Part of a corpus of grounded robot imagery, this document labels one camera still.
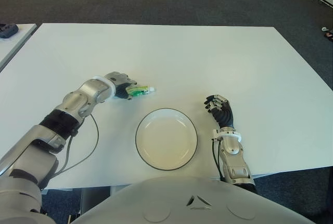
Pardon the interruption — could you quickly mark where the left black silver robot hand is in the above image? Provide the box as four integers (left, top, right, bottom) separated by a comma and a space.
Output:
104, 71, 138, 101

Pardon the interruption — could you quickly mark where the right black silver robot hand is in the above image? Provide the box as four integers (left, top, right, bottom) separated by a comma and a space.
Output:
203, 93, 235, 129

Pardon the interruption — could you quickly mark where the green toothpaste tube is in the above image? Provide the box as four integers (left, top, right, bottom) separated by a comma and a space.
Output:
125, 85, 157, 97

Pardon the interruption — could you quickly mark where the white plate with black rim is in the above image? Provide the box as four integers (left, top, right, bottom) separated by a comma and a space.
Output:
135, 108, 198, 171

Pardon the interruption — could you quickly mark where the silver robot torso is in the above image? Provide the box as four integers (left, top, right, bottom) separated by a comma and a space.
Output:
72, 176, 317, 224

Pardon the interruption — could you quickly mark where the white side table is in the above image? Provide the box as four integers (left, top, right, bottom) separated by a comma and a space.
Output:
0, 23, 37, 71

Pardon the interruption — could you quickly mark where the dark blue controller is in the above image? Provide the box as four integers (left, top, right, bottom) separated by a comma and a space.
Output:
0, 24, 19, 39

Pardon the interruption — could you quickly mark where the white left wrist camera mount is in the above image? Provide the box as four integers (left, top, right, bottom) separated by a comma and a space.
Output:
91, 75, 117, 99

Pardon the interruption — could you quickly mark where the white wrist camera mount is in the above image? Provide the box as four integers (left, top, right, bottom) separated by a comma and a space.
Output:
212, 129, 242, 142
91, 75, 117, 99

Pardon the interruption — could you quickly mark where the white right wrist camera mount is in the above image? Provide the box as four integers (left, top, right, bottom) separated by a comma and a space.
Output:
212, 129, 242, 142

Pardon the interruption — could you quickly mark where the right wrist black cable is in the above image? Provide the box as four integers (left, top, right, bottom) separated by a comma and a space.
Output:
212, 140, 226, 180

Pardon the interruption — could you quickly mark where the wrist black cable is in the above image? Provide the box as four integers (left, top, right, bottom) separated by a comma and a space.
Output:
212, 140, 226, 180
56, 114, 99, 177

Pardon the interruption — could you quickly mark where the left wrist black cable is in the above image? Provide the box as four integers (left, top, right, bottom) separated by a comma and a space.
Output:
56, 114, 99, 177

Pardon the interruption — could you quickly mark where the grey table frame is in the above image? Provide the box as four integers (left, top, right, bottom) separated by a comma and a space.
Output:
80, 186, 112, 216

